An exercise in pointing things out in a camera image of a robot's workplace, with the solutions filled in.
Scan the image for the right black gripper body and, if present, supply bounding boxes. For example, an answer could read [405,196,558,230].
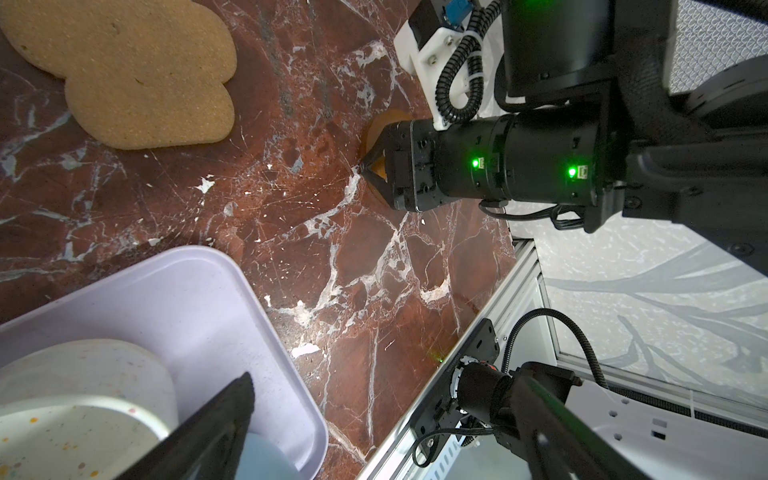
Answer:
[361,113,624,233]

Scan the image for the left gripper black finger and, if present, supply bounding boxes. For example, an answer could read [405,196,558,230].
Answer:
[119,373,255,480]

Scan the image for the cork flower coaster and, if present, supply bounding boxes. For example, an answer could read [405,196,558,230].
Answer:
[1,1,237,150]

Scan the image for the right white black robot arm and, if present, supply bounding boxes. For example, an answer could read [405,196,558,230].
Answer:
[362,1,767,479]

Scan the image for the lilac plastic tray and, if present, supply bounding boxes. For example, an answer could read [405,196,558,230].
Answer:
[1,246,328,479]

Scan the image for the white mug blue handle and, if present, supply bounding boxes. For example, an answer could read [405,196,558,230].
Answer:
[1,339,299,479]

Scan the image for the aluminium front rail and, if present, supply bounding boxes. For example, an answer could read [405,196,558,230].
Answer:
[358,240,549,479]

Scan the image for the right black corrugated cable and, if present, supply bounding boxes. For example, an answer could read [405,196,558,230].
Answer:
[501,307,610,391]

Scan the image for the white wire mesh basket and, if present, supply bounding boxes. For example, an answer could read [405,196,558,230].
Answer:
[670,1,767,94]

